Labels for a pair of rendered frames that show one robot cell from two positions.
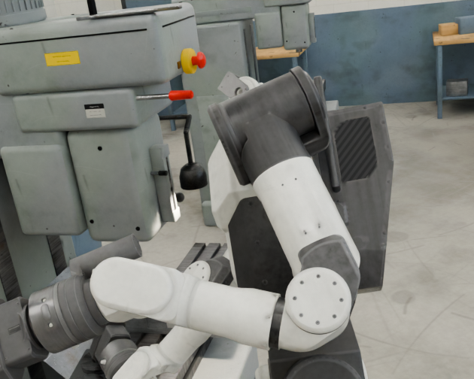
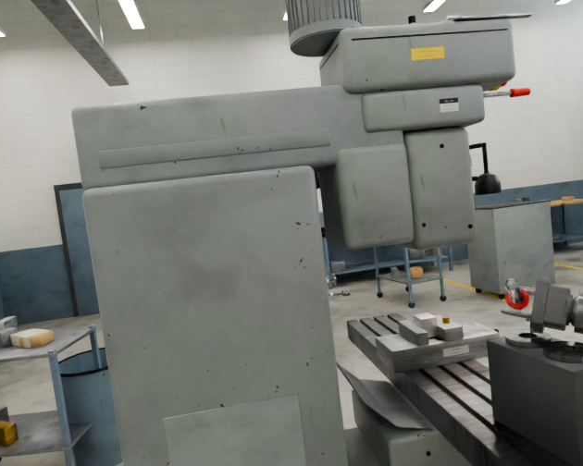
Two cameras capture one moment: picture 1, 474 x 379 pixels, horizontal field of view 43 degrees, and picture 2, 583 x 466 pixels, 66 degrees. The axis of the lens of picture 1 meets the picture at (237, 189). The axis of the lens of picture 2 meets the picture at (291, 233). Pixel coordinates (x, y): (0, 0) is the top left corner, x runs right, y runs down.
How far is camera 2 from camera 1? 1.45 m
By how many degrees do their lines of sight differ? 31
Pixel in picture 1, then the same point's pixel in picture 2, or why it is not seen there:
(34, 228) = (365, 238)
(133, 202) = (467, 199)
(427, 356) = not seen: hidden behind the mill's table
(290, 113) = not seen: outside the picture
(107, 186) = (444, 184)
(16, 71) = (378, 66)
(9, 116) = (353, 116)
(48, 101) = (403, 97)
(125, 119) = (476, 113)
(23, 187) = (361, 191)
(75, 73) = (439, 67)
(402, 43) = not seen: hidden behind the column
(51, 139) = (396, 138)
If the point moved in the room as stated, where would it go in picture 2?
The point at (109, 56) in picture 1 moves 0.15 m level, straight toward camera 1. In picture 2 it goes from (472, 52) to (533, 30)
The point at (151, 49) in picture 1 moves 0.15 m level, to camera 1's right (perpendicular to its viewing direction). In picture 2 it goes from (510, 46) to (546, 49)
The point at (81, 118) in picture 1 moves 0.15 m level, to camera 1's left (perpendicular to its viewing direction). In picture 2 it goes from (434, 113) to (389, 114)
